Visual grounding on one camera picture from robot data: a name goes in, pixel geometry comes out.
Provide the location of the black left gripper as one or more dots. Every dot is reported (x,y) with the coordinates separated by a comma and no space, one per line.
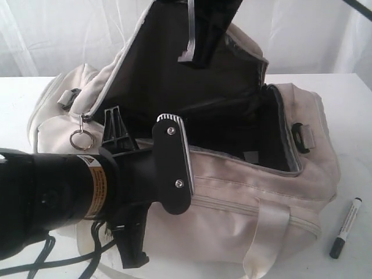
(136,189)

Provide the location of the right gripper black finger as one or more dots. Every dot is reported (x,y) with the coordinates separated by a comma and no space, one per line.
(209,21)
(188,55)

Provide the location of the cream fabric duffel bag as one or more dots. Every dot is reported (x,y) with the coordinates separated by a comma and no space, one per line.
(262,159)

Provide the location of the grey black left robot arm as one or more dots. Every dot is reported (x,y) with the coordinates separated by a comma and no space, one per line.
(43,191)

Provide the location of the white marker black cap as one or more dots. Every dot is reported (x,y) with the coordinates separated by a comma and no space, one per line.
(344,231)

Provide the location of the white backdrop curtain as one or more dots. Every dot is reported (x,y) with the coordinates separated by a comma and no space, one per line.
(45,38)

